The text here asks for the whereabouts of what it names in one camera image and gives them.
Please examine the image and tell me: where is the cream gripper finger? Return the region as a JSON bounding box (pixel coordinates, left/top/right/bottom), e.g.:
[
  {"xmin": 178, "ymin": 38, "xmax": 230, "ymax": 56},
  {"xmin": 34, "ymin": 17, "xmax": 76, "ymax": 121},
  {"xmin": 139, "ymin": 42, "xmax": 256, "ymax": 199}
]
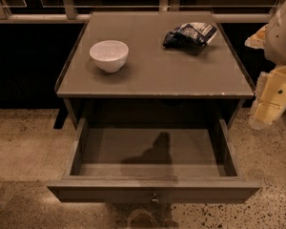
[
  {"xmin": 245, "ymin": 25, "xmax": 267, "ymax": 49},
  {"xmin": 249, "ymin": 73, "xmax": 285, "ymax": 130}
]

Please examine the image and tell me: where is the blue chip bag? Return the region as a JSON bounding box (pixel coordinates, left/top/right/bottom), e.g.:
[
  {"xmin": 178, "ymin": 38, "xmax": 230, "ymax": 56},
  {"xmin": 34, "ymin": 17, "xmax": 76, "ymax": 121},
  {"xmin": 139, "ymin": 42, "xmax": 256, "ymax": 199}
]
[{"xmin": 162, "ymin": 22, "xmax": 217, "ymax": 49}]

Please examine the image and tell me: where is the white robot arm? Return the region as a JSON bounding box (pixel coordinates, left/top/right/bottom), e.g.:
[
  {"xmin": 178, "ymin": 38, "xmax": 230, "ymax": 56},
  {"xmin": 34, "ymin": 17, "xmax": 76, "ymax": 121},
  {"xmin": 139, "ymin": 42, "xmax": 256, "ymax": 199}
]
[{"xmin": 245, "ymin": 1, "xmax": 286, "ymax": 130}]

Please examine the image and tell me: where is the small metal drawer knob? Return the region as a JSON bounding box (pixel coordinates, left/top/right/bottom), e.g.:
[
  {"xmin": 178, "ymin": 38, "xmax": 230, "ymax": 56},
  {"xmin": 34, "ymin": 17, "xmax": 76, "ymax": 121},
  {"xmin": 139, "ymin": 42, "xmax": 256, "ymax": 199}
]
[{"xmin": 151, "ymin": 193, "xmax": 159, "ymax": 204}]

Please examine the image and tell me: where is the open top drawer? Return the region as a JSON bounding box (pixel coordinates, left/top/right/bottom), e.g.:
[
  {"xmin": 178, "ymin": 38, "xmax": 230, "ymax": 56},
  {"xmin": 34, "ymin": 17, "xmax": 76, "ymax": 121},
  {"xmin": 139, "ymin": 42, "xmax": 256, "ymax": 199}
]
[{"xmin": 48, "ymin": 119, "xmax": 261, "ymax": 203}]

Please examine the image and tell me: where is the grey wooden cabinet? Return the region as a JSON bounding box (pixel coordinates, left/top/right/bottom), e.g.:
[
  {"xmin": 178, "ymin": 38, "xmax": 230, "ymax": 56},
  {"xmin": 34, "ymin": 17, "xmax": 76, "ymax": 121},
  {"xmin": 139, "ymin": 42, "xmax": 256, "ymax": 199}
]
[{"xmin": 54, "ymin": 10, "xmax": 256, "ymax": 131}]

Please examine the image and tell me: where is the white ceramic bowl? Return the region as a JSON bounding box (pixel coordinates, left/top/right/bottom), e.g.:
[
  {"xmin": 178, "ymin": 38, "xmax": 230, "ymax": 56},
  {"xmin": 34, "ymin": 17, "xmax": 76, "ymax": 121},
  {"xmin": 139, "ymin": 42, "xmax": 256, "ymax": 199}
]
[{"xmin": 90, "ymin": 40, "xmax": 129, "ymax": 73}]

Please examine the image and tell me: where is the metal window railing frame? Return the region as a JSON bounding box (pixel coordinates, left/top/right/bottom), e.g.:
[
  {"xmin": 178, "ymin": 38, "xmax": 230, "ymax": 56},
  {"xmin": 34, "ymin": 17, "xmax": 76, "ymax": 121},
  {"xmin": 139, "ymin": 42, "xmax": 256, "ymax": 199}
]
[{"xmin": 0, "ymin": 0, "xmax": 286, "ymax": 25}]

